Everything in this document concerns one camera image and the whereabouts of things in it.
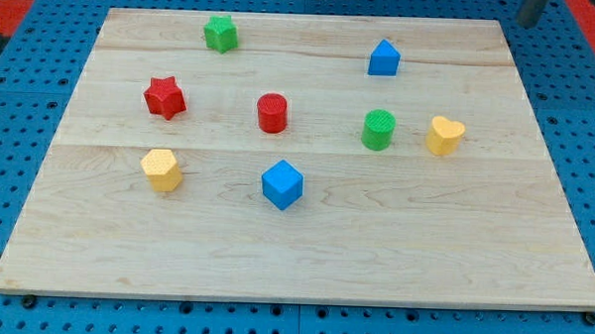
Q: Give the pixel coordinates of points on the yellow heart block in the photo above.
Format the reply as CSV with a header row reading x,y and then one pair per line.
x,y
444,136

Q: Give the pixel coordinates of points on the blue cube block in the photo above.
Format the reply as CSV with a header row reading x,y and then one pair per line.
x,y
282,184

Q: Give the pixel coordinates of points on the red cylinder block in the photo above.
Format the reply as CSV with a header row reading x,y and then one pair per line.
x,y
272,113

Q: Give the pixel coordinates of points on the wooden board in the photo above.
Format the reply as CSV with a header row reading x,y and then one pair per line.
x,y
485,227

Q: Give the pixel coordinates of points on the green cylinder block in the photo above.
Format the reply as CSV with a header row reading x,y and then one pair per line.
x,y
378,129

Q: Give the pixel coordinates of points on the yellow hexagon block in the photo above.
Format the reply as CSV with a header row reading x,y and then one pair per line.
x,y
162,170

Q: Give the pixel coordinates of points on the blue triangle block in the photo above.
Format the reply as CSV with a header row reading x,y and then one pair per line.
x,y
384,59

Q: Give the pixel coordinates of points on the red star block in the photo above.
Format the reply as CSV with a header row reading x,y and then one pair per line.
x,y
164,97

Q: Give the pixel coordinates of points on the green star block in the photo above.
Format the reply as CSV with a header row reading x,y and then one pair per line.
x,y
221,34

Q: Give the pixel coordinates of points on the grey metal pusher rod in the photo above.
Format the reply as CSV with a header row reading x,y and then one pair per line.
x,y
530,12

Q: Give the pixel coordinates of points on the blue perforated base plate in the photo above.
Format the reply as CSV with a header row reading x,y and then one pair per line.
x,y
42,62

